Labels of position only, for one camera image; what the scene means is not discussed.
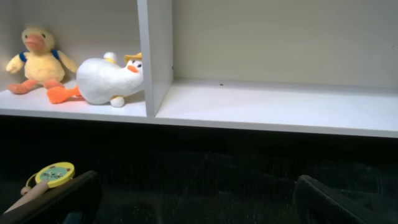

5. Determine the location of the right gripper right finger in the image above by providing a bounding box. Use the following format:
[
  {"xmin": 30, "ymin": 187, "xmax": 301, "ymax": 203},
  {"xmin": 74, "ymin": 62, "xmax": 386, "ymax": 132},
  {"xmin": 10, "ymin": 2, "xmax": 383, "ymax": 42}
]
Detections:
[{"xmin": 292, "ymin": 174, "xmax": 398, "ymax": 224}]

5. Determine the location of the white shelf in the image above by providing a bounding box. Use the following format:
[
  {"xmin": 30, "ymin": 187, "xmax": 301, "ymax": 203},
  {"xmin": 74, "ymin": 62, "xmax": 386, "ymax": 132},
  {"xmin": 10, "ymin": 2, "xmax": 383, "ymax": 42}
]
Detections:
[{"xmin": 0, "ymin": 0, "xmax": 398, "ymax": 139}]

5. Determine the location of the white plush duck with hat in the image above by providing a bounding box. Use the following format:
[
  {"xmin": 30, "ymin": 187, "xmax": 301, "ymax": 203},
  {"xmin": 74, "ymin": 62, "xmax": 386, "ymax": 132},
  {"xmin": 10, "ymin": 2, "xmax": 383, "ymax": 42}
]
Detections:
[{"xmin": 46, "ymin": 51, "xmax": 145, "ymax": 109}]

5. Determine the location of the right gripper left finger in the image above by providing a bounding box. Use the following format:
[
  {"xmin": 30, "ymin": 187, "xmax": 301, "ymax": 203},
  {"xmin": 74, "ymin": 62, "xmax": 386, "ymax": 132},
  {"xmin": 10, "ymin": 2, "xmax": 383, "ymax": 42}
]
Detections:
[{"xmin": 0, "ymin": 170, "xmax": 103, "ymax": 224}]

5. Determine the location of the yellow wooden rattle drum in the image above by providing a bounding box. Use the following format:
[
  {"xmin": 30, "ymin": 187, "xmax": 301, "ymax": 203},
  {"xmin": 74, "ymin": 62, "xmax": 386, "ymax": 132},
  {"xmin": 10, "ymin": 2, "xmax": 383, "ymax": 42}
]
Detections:
[{"xmin": 2, "ymin": 161, "xmax": 76, "ymax": 215}]

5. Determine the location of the yellow plush duck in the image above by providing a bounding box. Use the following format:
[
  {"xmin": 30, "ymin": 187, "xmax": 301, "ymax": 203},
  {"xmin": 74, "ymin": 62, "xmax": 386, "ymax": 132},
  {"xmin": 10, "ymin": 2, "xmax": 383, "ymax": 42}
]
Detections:
[{"xmin": 5, "ymin": 26, "xmax": 80, "ymax": 95}]

